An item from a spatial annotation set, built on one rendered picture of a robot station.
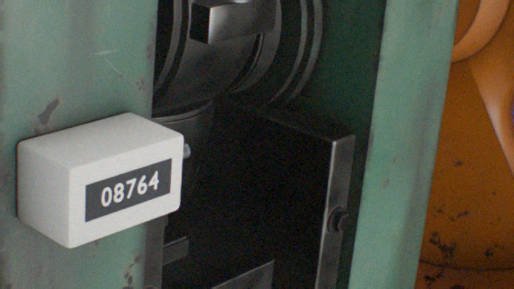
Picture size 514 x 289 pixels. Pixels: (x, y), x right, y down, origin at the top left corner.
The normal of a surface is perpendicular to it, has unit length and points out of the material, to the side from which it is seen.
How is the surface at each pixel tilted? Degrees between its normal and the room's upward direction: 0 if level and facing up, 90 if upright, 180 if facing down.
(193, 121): 100
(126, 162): 90
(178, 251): 90
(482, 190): 90
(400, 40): 90
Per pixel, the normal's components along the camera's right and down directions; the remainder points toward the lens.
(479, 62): -0.66, 0.22
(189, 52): 0.69, 0.56
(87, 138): 0.08, -0.93
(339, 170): 0.74, 0.30
